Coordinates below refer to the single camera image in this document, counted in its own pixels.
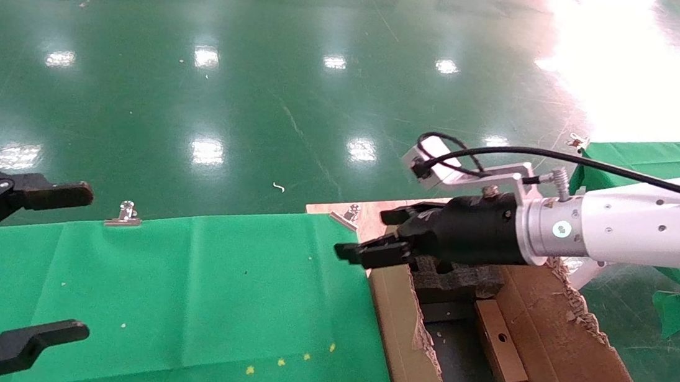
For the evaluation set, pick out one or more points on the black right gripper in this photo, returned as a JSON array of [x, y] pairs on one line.
[[473, 232]]

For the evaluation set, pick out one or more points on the small cardboard box with hole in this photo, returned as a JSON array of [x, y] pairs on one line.
[[502, 350]]

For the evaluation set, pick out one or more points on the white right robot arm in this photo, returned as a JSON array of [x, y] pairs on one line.
[[636, 229]]

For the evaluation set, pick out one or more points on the large open cardboard carton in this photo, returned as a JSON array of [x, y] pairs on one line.
[[562, 349]]

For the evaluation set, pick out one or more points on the black foam insert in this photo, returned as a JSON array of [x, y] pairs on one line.
[[462, 284]]

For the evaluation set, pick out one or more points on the white floor scrap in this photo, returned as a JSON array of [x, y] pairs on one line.
[[278, 187]]

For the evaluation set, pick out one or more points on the black foam base pad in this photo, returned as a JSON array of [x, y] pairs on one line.
[[455, 358]]

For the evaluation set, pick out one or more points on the green tablecloth with yellow specks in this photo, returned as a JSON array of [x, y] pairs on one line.
[[211, 297]]

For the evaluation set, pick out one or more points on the white table leg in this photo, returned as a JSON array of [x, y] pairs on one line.
[[584, 274]]

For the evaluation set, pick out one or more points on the green tablecloth on neighbouring table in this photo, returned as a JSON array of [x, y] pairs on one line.
[[661, 156]]

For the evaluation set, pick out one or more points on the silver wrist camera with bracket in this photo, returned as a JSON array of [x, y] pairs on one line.
[[442, 169]]

